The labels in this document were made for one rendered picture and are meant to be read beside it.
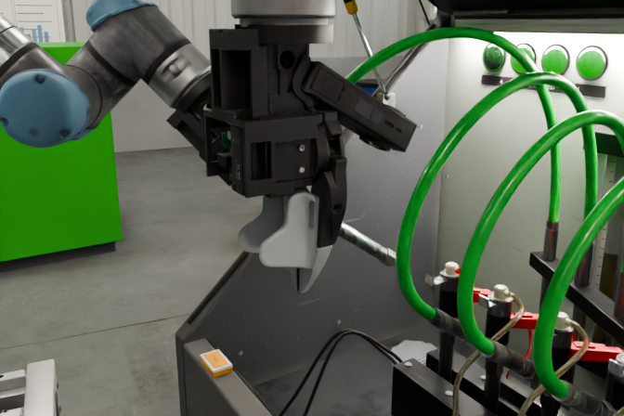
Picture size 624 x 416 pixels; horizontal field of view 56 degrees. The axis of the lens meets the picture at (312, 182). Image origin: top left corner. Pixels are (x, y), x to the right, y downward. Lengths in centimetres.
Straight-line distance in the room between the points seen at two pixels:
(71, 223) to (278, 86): 351
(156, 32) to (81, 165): 311
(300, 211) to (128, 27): 38
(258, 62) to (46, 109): 27
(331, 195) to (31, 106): 32
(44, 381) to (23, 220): 302
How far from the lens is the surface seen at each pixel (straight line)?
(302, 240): 45
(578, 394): 59
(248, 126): 39
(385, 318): 120
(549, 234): 92
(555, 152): 89
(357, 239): 77
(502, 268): 112
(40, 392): 85
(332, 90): 44
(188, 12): 711
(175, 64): 72
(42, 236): 390
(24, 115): 62
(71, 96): 62
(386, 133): 47
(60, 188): 383
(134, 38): 74
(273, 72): 42
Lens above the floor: 144
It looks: 15 degrees down
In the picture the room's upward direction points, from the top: straight up
